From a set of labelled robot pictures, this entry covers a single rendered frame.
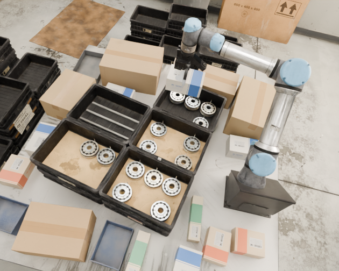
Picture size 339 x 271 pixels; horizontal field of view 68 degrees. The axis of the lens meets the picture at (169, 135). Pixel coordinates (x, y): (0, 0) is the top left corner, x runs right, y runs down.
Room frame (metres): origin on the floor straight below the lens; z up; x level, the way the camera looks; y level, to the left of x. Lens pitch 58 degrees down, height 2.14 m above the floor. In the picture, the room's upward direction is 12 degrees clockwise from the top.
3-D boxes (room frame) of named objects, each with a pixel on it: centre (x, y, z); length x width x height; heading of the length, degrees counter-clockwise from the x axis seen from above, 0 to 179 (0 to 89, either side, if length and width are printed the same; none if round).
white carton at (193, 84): (1.04, -0.03, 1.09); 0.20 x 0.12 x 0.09; 87
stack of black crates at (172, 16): (2.48, 0.06, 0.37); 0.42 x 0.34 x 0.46; 87
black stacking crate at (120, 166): (0.45, 0.06, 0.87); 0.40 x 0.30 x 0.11; 76
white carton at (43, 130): (0.66, 0.74, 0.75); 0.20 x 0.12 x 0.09; 178
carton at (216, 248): (0.26, -0.36, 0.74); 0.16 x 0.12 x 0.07; 172
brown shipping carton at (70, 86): (1.00, 0.70, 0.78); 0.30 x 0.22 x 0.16; 170
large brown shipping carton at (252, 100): (1.18, -0.54, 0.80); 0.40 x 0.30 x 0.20; 169
